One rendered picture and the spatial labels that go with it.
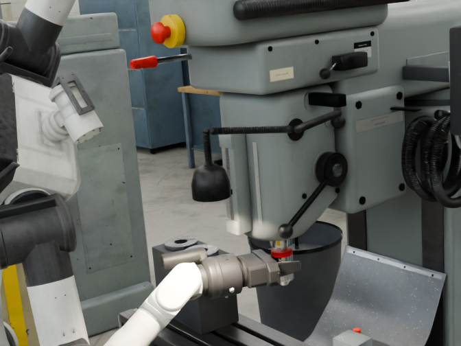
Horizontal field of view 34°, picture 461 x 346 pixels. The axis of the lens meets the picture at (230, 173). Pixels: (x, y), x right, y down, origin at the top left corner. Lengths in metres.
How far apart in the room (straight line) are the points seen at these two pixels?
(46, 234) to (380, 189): 0.71
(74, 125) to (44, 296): 0.33
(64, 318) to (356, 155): 0.67
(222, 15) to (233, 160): 0.31
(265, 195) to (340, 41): 0.34
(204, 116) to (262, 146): 7.58
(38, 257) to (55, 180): 0.17
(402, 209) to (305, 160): 0.44
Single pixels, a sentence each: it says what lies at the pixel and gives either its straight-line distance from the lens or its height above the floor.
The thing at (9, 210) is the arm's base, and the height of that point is 1.45.
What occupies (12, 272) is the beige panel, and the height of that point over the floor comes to 0.77.
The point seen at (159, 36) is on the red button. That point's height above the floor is 1.75.
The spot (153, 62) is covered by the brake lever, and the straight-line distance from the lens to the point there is 1.48.
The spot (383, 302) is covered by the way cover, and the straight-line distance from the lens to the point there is 1.92.
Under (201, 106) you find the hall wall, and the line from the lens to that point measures 9.05.
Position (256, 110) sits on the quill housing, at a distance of 1.46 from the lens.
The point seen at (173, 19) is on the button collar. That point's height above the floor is 1.78.
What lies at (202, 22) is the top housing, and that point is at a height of 1.77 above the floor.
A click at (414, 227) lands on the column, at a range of 1.86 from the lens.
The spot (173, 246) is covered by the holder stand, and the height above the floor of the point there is 1.18.
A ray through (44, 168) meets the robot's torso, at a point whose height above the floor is 1.52.
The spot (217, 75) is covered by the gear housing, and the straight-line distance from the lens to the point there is 1.48.
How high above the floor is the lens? 1.82
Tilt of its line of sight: 14 degrees down
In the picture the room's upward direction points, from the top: 5 degrees counter-clockwise
